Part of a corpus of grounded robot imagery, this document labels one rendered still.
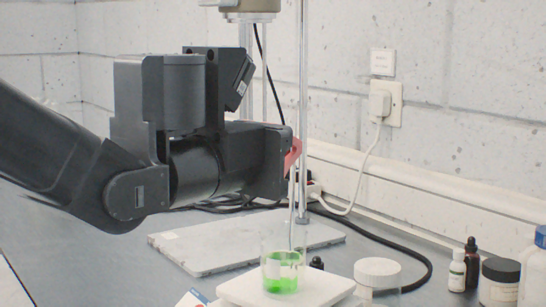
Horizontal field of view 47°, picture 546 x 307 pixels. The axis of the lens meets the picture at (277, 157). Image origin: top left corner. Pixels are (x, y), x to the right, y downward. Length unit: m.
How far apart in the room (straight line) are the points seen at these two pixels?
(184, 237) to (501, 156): 0.55
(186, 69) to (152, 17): 1.71
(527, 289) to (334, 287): 0.25
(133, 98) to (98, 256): 0.62
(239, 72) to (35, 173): 0.21
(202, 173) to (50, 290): 0.50
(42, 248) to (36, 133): 0.73
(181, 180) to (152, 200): 0.04
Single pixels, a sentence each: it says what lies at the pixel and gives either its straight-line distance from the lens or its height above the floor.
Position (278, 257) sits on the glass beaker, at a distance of 0.66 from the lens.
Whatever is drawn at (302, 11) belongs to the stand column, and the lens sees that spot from 1.10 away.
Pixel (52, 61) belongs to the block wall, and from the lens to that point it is 3.01.
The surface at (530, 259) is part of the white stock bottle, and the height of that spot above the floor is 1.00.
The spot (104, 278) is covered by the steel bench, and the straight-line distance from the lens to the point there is 0.99.
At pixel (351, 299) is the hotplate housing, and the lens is 0.73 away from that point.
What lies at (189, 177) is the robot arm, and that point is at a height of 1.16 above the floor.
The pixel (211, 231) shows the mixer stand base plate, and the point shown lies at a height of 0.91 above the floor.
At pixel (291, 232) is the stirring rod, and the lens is 0.68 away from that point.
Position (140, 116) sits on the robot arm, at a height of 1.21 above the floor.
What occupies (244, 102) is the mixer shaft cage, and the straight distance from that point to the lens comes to 1.08.
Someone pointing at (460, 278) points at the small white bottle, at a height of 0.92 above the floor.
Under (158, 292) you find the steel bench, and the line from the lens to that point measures 0.93.
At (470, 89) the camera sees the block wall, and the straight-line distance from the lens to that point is 1.09.
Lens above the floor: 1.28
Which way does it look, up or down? 13 degrees down
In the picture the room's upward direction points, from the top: straight up
